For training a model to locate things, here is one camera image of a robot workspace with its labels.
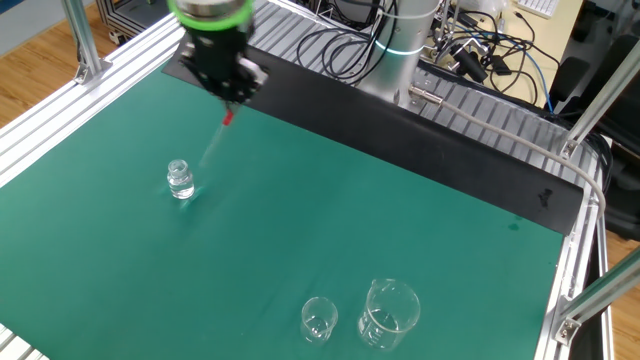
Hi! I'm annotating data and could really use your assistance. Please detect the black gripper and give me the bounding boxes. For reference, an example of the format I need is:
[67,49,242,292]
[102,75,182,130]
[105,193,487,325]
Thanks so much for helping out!
[178,24,269,109]

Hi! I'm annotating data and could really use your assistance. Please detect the glass dropper with red bulb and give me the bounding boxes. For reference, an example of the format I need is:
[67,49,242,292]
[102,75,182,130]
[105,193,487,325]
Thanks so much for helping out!
[198,109,236,169]

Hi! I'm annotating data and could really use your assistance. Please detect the small clear glass bottle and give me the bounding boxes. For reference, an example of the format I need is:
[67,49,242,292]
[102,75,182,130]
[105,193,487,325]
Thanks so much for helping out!
[166,158,196,201]

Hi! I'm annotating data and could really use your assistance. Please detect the black white striped cabinet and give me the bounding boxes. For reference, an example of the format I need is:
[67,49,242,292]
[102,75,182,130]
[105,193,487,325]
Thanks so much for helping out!
[94,0,174,46]

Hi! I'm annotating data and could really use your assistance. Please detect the green table mat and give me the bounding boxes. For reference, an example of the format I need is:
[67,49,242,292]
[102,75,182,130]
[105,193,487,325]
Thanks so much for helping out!
[0,64,566,360]

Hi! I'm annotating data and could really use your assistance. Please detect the black table mat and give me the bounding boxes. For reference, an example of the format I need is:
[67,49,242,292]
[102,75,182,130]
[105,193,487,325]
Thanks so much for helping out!
[162,27,586,236]

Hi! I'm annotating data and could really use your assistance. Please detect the small glass beaker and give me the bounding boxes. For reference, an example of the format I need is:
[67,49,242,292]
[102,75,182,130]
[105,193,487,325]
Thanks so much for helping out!
[299,296,340,347]

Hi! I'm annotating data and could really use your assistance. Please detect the large glass beaker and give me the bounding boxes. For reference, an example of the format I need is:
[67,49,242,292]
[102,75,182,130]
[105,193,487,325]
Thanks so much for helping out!
[356,278,422,352]

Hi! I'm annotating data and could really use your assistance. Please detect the white computer keyboard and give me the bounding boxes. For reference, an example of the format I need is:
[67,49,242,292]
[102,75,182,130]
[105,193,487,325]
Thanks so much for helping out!
[516,0,561,19]

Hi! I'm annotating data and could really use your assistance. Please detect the beige desk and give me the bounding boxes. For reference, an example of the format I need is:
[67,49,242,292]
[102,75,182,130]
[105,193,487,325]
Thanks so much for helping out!
[492,0,586,109]

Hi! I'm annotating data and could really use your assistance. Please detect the black padded chair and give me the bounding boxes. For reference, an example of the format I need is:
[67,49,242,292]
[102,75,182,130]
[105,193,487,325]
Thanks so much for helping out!
[547,32,640,241]

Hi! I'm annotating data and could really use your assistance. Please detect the black coiled cables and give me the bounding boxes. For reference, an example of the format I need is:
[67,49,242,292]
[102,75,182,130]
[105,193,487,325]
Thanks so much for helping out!
[294,0,401,86]

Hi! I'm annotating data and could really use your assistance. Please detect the aluminium frame post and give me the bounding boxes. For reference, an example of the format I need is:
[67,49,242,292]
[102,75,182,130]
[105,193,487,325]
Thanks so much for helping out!
[59,0,114,85]
[558,38,640,160]
[551,259,640,347]

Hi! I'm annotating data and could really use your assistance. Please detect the aluminium table edge rail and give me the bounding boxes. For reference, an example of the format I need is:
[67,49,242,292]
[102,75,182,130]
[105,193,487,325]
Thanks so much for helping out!
[533,144,615,360]
[0,14,186,189]

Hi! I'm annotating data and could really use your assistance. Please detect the grey hose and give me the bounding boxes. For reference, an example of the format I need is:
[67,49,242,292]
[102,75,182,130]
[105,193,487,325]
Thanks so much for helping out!
[408,84,608,224]

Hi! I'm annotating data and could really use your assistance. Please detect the blue cable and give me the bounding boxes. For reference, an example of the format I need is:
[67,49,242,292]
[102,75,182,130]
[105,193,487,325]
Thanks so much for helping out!
[452,22,556,114]

